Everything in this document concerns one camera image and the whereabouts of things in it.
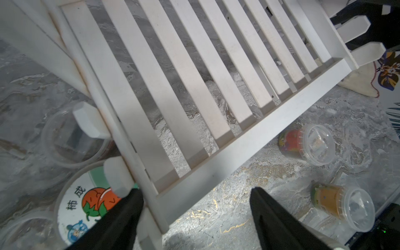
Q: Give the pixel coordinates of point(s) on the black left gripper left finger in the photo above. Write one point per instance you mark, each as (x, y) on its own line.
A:
(117, 229)

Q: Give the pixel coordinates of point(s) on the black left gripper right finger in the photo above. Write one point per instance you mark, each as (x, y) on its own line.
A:
(276, 228)

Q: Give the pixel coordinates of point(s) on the clear lidless jar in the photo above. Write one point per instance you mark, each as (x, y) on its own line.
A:
(32, 231)
(66, 145)

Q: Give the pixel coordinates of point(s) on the white slatted wooden shelf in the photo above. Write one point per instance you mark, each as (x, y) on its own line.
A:
(288, 53)

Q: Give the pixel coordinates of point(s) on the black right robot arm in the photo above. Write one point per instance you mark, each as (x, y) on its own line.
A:
(384, 17)

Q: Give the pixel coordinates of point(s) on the tomato lid seed jar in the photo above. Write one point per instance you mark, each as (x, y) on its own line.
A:
(89, 196)

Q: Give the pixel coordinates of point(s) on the beige work glove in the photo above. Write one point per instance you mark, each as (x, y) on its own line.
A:
(361, 80)

